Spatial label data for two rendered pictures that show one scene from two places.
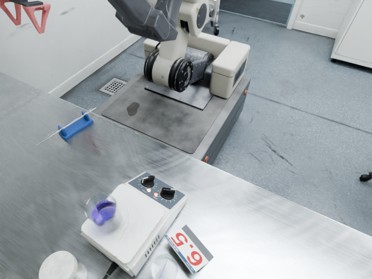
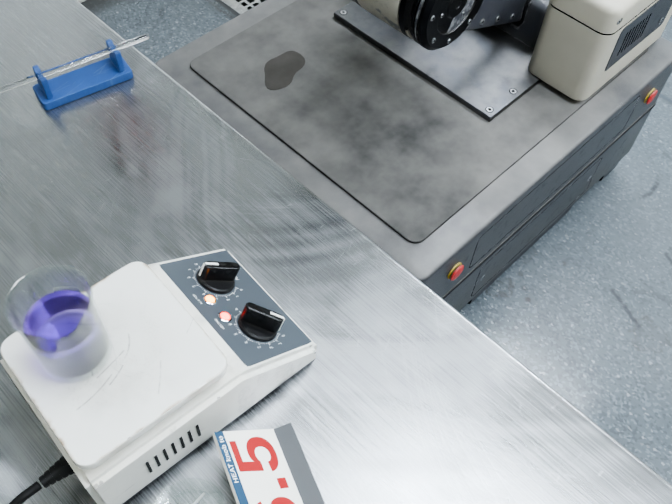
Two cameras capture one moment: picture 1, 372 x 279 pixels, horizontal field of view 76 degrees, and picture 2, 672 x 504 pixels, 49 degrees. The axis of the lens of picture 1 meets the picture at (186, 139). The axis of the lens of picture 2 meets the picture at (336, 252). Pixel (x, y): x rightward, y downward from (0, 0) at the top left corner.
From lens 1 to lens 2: 0.09 m
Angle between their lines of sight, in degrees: 10
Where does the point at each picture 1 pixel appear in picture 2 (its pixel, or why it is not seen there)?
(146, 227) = (165, 392)
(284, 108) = not seen: outside the picture
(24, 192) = not seen: outside the picture
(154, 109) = (344, 86)
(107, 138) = (155, 132)
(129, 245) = (104, 424)
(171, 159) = (313, 236)
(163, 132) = (350, 160)
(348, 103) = not seen: outside the picture
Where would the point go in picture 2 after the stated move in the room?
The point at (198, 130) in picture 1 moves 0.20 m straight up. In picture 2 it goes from (456, 178) to (480, 89)
